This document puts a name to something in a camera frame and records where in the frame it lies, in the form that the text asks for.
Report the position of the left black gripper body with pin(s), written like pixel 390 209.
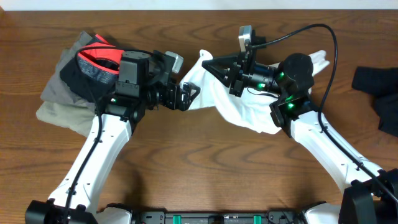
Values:
pixel 156 94

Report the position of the folded grey olive garment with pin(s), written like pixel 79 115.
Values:
pixel 62 107

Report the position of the folded black red shorts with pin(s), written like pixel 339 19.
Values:
pixel 93 68

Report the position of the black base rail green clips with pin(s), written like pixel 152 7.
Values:
pixel 217 218

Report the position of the white t-shirt with robot print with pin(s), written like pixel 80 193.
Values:
pixel 251 110

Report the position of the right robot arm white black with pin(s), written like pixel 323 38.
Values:
pixel 369 192

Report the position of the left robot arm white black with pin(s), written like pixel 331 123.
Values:
pixel 142 82

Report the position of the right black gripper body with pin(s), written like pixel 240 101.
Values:
pixel 246 68

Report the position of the black garment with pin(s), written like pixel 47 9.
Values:
pixel 381 83

